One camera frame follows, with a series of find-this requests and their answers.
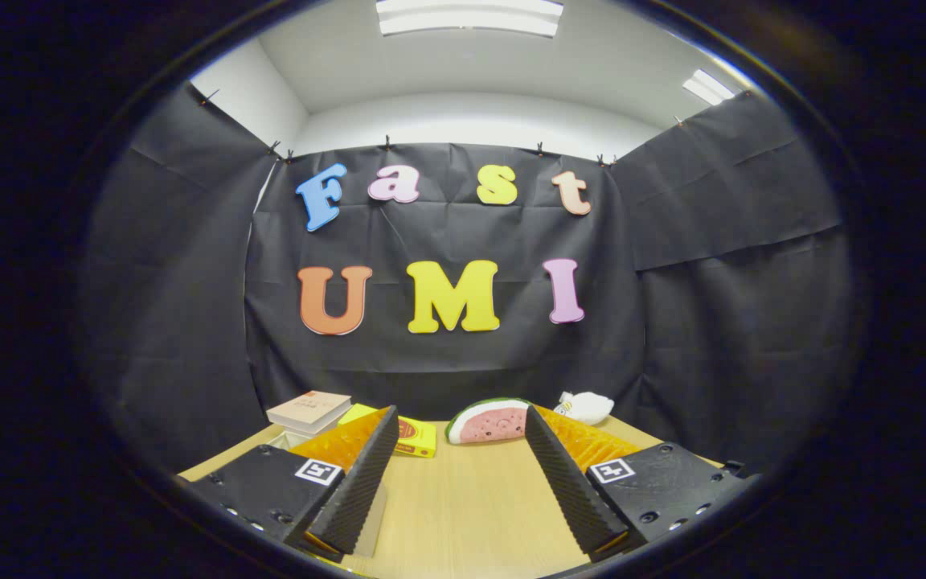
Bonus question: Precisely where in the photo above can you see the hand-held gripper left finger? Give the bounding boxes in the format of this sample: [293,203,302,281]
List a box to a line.
[190,404,401,564]

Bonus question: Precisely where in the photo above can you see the beige book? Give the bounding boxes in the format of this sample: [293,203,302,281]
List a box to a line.
[266,391,353,437]

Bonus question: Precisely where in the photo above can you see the watermelon slice plush toy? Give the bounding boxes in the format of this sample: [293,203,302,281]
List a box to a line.
[445,397,532,445]

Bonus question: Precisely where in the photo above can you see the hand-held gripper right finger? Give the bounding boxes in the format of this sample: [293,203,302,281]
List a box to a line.
[526,404,757,564]

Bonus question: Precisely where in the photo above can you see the white plush toy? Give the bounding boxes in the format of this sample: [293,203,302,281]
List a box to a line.
[553,391,615,425]

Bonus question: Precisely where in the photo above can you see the small ceiling light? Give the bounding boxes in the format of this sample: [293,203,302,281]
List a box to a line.
[682,68,735,105]

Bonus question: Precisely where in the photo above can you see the cream fabric storage box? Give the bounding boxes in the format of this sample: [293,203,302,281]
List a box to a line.
[353,481,389,558]

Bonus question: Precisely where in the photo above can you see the long ceiling light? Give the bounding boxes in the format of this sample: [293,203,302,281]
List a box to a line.
[375,0,564,38]

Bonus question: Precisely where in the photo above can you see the yellow book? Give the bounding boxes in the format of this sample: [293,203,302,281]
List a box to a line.
[338,402,438,459]

